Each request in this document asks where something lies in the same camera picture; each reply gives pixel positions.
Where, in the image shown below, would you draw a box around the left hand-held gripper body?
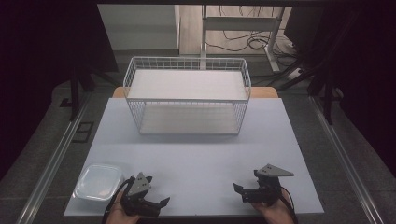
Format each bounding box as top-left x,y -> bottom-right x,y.
120,172 -> 162,218

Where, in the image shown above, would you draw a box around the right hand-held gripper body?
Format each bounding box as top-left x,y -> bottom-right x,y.
242,163 -> 295,207

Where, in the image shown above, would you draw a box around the person's right hand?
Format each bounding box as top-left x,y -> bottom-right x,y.
251,189 -> 296,224

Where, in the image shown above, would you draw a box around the person's left hand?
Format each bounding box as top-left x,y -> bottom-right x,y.
106,189 -> 142,224

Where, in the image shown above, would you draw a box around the clear plastic food container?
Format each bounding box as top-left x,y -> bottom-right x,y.
73,163 -> 124,203

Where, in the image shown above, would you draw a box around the black floor plate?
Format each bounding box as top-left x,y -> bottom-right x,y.
72,120 -> 95,145

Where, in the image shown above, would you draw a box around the wooden table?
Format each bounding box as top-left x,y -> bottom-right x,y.
111,86 -> 280,100

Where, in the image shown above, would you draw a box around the white power strip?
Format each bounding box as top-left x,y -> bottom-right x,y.
287,67 -> 304,81

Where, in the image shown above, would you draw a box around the black stand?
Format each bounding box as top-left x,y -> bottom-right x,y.
68,59 -> 96,123
306,62 -> 345,126

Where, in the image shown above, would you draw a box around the white cabinet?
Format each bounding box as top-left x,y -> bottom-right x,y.
96,4 -> 181,52

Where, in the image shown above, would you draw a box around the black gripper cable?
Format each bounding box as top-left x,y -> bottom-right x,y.
101,177 -> 135,224
279,186 -> 299,224

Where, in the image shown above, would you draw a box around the metal floor rail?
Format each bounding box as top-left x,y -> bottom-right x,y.
309,94 -> 386,224
14,92 -> 92,224

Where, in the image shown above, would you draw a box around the white wire shelf rack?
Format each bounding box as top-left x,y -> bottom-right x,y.
122,56 -> 252,136

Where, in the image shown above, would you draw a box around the black floor cables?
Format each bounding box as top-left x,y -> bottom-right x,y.
205,5 -> 300,60

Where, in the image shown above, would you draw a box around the white metal desk frame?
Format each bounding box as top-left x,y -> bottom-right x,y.
200,4 -> 286,75

